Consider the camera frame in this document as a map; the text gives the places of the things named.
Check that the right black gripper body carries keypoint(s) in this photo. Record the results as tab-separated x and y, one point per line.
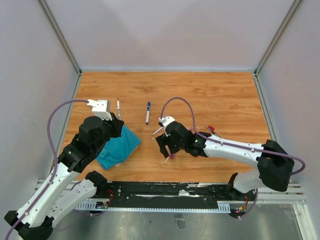
174	147

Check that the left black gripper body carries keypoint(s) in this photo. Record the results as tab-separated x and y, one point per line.
111	128

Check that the white whiteboard marker purple end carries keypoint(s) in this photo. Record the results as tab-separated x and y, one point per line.
118	109

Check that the white blue deli marker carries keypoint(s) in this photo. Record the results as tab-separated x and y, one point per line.
147	120

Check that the blue marker cap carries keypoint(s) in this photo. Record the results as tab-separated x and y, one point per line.
148	106

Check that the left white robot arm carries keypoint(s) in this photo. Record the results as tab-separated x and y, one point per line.
40	215

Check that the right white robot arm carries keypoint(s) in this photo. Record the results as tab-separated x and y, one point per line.
272	168

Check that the blue gel pen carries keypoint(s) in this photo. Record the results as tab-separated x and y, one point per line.
213	132

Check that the teal cloth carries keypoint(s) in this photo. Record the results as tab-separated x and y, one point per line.
117	150

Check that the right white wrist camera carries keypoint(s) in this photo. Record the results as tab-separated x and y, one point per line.
165	121

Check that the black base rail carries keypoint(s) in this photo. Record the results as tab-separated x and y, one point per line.
168	195

